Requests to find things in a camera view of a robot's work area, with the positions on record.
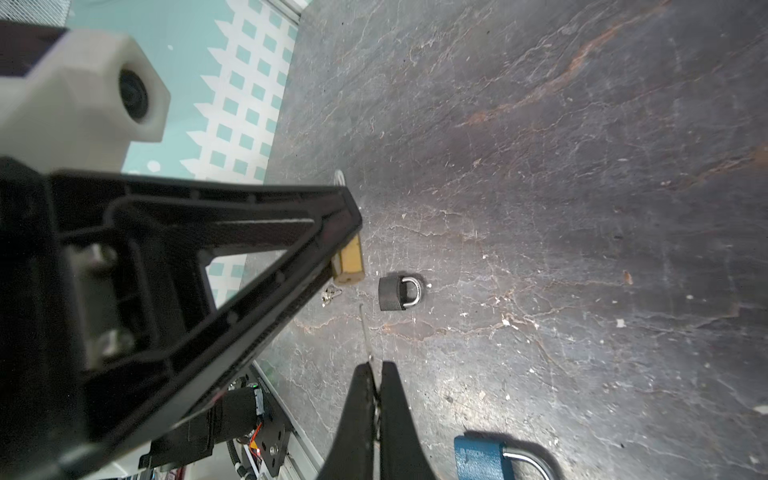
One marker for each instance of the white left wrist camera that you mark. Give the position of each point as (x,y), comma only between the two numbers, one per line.
(76,99)

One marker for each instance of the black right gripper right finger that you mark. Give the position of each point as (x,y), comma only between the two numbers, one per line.
(401,454)

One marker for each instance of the silver key with ring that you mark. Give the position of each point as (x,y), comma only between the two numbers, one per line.
(371,363)

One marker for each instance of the blue padlock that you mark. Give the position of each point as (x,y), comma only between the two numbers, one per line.
(487,459)

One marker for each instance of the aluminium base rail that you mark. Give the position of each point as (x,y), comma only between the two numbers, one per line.
(278,448)

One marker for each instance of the brass padlock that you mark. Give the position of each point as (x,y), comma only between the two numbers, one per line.
(347,265)

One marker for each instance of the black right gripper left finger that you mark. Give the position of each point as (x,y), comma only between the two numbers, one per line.
(352,452)

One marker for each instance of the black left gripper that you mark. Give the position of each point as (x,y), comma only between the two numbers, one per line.
(91,339)

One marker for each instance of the small silver key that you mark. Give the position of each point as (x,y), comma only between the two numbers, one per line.
(329,294)

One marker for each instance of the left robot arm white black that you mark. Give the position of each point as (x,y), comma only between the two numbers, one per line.
(243,288)

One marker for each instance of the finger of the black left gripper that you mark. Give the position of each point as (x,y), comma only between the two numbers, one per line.
(197,399)
(182,221)

